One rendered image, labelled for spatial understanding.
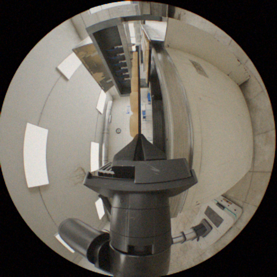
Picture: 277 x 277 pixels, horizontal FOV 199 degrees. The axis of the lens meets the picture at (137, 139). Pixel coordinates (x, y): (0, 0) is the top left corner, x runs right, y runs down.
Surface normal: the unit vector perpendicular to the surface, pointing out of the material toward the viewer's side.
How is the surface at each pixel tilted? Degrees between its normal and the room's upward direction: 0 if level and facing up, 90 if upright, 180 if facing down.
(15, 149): 180
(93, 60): 115
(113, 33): 90
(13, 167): 180
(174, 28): 90
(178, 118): 90
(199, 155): 90
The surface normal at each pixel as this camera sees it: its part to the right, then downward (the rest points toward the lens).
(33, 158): 1.00, 0.00
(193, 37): 0.00, 1.00
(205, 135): -0.07, -0.06
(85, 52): 0.42, 0.90
